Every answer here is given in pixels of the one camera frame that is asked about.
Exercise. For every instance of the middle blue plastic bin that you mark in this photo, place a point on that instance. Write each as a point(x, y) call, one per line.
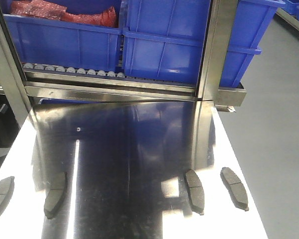
point(163, 39)

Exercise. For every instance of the blue plastic bin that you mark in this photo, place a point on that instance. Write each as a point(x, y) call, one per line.
point(251, 22)
point(66, 44)
point(163, 39)

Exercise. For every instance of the red plastic bag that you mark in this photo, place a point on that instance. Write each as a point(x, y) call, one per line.
point(52, 11)

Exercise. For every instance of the grey roller track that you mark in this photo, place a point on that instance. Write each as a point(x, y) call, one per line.
point(33, 66)

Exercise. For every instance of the left blue plastic bin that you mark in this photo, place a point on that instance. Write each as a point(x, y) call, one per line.
point(66, 44)

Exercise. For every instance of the right blue plastic bin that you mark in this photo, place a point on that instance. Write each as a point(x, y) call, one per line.
point(251, 22)

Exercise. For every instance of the far blue bins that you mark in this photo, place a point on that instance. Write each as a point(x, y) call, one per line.
point(290, 12)

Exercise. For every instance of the stainless steel rack frame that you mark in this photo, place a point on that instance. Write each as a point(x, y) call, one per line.
point(21, 86)

